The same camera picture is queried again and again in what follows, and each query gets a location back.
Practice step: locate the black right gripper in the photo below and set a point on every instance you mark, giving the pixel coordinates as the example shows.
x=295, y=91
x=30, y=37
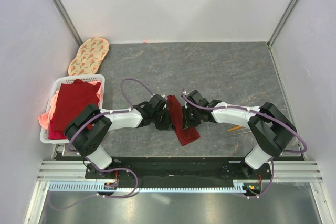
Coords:
x=186, y=123

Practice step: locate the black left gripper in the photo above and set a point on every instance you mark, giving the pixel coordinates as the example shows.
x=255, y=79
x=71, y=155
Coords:
x=166, y=125

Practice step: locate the red cloth napkin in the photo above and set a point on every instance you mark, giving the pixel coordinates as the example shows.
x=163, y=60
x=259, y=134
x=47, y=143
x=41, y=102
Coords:
x=185, y=136

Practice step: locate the orange plastic fork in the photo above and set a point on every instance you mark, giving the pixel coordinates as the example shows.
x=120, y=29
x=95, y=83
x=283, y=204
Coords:
x=234, y=128

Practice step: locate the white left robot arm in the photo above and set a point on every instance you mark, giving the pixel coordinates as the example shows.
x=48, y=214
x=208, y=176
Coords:
x=87, y=131

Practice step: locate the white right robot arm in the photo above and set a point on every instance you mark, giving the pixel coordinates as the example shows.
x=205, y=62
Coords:
x=270, y=128

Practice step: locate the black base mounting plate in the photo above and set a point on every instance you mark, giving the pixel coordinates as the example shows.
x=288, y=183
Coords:
x=179, y=171

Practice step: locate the red cloth in basket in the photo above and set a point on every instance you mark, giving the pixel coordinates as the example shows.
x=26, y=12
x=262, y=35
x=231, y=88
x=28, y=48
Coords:
x=72, y=99

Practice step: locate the floral oval placemat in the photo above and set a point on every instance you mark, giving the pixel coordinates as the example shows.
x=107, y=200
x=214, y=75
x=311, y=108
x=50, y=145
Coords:
x=89, y=57

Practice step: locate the salmon pink cloth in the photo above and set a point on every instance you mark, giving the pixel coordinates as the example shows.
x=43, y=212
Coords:
x=45, y=118

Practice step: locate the white plastic basket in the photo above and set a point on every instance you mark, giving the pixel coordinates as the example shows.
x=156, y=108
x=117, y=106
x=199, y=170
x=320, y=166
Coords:
x=56, y=86

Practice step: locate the white slotted cable duct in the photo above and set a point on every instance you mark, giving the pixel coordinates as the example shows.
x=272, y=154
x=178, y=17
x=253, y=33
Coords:
x=104, y=187

